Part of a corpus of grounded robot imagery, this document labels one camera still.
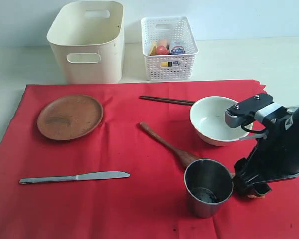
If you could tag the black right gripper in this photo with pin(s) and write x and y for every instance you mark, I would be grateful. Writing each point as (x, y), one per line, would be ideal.
(275, 158)

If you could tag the fried chicken piece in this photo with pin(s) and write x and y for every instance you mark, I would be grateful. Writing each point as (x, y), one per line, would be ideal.
(252, 196)

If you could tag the stainless steel cup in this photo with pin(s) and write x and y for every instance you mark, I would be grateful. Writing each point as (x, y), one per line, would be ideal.
(209, 185)

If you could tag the brown wooden spoon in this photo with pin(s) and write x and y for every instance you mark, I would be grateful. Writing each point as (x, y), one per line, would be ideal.
(185, 158)

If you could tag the white ceramic bowl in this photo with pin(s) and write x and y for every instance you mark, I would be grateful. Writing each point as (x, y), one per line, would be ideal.
(207, 115)

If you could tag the dark wooden chopstick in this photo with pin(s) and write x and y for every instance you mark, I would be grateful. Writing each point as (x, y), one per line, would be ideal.
(169, 101)
(164, 98)

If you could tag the yellow lemon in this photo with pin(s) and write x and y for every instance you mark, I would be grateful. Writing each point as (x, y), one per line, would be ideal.
(164, 64)

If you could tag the blue white milk carton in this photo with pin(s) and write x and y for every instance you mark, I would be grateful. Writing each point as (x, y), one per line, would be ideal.
(176, 47)

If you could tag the red sausage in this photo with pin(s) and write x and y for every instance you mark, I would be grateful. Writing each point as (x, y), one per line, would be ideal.
(162, 50)

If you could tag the yellow cheese wedge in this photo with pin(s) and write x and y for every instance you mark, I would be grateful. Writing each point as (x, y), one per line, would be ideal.
(153, 48)

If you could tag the brown egg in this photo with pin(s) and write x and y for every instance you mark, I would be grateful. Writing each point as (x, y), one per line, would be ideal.
(164, 43)

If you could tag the brown round plate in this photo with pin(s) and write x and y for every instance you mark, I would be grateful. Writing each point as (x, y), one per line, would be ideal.
(70, 117)

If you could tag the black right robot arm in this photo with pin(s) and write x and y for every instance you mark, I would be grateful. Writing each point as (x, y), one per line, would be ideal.
(276, 154)

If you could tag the red tablecloth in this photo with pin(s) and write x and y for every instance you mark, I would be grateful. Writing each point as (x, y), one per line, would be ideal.
(151, 203)

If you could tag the silver table knife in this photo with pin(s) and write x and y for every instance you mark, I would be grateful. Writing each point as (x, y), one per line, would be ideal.
(82, 177)

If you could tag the white perforated plastic basket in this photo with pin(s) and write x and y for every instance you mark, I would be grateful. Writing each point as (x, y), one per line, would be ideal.
(171, 28)

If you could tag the cream plastic tub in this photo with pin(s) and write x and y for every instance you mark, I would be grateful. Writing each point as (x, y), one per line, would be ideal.
(87, 40)

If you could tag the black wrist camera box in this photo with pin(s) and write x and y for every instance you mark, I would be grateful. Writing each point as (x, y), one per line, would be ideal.
(260, 108)

